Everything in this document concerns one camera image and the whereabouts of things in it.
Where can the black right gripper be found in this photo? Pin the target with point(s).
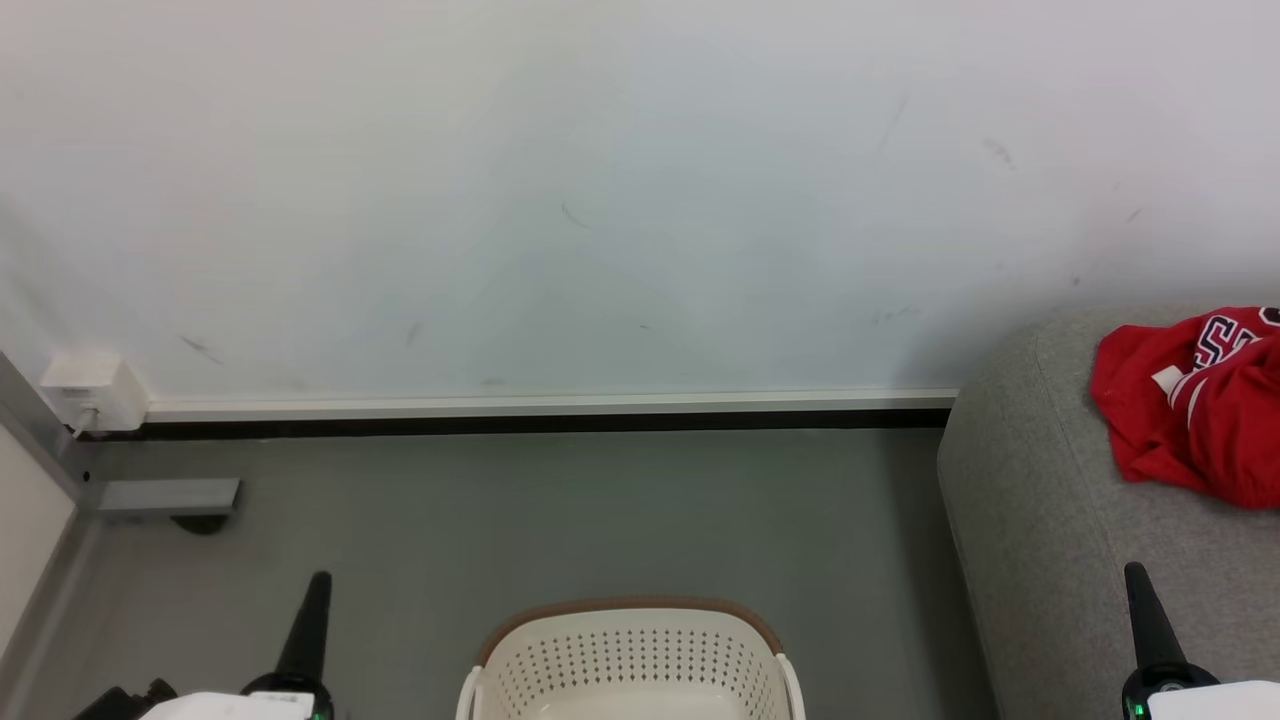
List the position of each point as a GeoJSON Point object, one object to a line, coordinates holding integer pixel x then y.
{"type": "Point", "coordinates": [1200, 702]}

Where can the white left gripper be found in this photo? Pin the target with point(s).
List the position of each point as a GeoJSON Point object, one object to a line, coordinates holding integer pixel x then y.
{"type": "Point", "coordinates": [260, 705]}

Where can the red sports jersey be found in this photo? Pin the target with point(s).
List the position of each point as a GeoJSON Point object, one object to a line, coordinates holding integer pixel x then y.
{"type": "Point", "coordinates": [1190, 420]}

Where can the cream perforated laundry basket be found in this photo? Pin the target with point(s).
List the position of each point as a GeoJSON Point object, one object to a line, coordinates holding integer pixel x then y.
{"type": "Point", "coordinates": [630, 660]}

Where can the grey fabric sofa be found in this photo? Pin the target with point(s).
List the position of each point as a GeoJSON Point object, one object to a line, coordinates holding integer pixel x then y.
{"type": "Point", "coordinates": [1040, 560]}

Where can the black levelling foot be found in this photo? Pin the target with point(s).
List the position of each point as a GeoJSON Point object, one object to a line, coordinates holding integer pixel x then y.
{"type": "Point", "coordinates": [200, 523]}

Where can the beige partition panel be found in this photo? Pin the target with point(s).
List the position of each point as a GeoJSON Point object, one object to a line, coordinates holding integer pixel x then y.
{"type": "Point", "coordinates": [25, 520]}

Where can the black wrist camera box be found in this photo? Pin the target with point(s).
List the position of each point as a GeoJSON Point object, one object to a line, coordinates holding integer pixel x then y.
{"type": "Point", "coordinates": [120, 705]}

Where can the white wall baseboard strip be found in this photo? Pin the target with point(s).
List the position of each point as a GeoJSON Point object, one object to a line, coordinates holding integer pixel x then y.
{"type": "Point", "coordinates": [550, 405]}

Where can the white wall outlet box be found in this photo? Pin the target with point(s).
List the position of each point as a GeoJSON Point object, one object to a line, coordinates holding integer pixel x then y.
{"type": "Point", "coordinates": [90, 385]}

